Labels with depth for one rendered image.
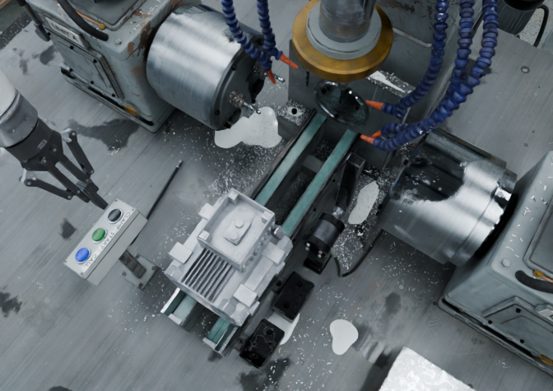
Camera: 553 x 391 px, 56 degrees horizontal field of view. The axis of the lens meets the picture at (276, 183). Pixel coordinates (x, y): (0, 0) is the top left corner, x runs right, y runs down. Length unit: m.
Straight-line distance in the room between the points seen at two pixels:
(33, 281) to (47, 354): 0.19
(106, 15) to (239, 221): 0.56
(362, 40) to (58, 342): 0.97
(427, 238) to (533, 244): 0.19
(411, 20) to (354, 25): 0.29
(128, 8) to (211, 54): 0.22
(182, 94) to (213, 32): 0.15
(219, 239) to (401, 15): 0.59
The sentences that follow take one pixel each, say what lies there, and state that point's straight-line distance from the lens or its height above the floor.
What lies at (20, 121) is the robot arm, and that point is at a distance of 0.92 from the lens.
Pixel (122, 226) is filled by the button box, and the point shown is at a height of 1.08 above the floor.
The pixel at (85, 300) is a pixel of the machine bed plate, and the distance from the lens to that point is 1.39.
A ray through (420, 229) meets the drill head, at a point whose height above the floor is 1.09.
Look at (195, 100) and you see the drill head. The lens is 1.19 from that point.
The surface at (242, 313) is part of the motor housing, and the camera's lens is 1.06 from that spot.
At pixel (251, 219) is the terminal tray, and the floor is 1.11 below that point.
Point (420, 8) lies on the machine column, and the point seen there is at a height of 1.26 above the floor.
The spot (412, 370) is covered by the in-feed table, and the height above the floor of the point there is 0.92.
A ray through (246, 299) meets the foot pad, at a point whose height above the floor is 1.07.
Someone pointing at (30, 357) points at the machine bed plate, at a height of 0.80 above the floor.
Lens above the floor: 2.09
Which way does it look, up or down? 67 degrees down
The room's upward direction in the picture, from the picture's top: 1 degrees counter-clockwise
